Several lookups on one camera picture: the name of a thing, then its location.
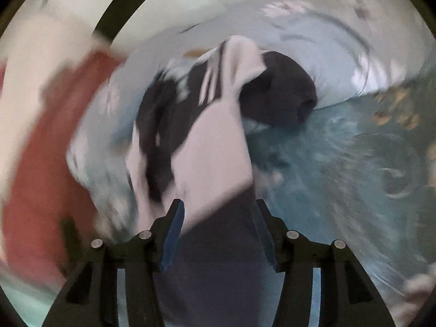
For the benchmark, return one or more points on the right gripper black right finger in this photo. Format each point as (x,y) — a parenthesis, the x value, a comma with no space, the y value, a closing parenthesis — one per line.
(348,295)

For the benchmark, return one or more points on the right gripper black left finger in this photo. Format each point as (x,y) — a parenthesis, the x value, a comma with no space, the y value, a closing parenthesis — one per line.
(89,296)

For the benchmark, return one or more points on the navy and white kids jacket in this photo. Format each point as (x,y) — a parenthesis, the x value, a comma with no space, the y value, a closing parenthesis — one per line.
(188,143)

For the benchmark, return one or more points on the teal floral bed blanket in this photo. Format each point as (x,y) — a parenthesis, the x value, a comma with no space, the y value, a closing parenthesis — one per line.
(362,171)

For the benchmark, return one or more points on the light blue floral quilt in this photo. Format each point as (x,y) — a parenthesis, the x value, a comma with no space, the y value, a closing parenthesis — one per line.
(343,60)

